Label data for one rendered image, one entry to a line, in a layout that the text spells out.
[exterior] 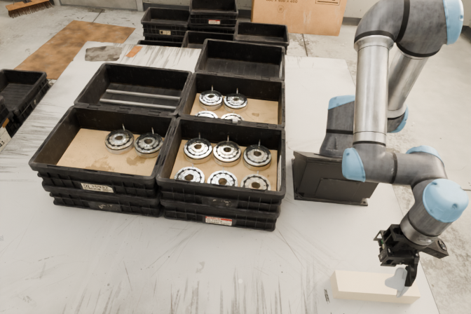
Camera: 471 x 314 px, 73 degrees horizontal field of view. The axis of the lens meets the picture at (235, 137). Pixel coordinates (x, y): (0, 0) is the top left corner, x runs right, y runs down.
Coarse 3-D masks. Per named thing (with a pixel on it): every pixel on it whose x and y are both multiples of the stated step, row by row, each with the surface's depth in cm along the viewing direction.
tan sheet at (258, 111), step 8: (224, 96) 144; (248, 104) 140; (256, 104) 140; (264, 104) 141; (272, 104) 141; (192, 112) 135; (216, 112) 135; (224, 112) 136; (248, 112) 136; (256, 112) 137; (264, 112) 137; (272, 112) 137; (248, 120) 133; (256, 120) 133; (264, 120) 134; (272, 120) 134
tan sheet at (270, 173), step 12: (180, 144) 121; (180, 156) 117; (276, 156) 119; (180, 168) 113; (204, 168) 113; (216, 168) 114; (228, 168) 114; (240, 168) 114; (276, 168) 115; (240, 180) 111; (276, 180) 111
